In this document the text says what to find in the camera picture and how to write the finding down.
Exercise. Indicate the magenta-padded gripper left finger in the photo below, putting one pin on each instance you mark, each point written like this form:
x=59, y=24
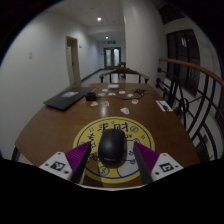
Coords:
x=78, y=156

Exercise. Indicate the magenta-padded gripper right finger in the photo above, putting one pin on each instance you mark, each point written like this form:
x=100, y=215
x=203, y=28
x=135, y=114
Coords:
x=148, y=158

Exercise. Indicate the black computer mouse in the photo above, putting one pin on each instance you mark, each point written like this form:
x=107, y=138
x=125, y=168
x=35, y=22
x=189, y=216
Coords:
x=112, y=145

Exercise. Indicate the round yellow mouse pad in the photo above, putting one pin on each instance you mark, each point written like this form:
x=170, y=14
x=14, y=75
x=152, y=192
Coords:
x=111, y=124

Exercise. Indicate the white oval sticker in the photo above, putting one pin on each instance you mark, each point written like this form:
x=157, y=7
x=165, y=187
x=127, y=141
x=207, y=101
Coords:
x=125, y=110

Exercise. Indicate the white card with black print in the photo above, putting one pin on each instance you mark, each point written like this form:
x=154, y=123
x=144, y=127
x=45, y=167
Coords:
x=164, y=105

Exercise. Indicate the peach sticker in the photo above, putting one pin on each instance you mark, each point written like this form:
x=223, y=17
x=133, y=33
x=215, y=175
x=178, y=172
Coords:
x=105, y=103
x=94, y=103

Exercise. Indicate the red and white sticker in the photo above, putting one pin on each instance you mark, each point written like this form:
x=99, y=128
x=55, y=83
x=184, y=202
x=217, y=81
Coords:
x=134, y=101

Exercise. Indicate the black closed laptop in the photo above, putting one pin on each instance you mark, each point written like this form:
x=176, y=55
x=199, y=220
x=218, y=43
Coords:
x=66, y=98

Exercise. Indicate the small black box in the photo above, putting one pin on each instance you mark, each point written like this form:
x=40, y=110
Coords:
x=90, y=97

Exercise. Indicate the white rectangular card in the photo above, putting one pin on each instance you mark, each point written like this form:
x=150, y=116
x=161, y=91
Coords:
x=113, y=86

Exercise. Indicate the wooden armchair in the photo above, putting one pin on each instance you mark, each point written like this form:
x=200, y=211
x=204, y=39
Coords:
x=123, y=70

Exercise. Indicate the wooden side door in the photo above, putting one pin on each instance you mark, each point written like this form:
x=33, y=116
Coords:
x=74, y=61

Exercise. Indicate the black railing with wooden handrail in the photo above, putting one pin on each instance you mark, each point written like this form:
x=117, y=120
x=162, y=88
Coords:
x=196, y=67

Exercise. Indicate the glass double door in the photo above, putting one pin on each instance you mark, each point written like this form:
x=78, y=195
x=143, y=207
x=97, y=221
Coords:
x=112, y=58

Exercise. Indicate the dark window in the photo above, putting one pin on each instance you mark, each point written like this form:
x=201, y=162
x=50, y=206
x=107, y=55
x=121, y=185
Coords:
x=183, y=56

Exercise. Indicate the green exit sign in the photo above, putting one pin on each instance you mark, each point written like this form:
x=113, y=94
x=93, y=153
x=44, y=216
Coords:
x=111, y=42

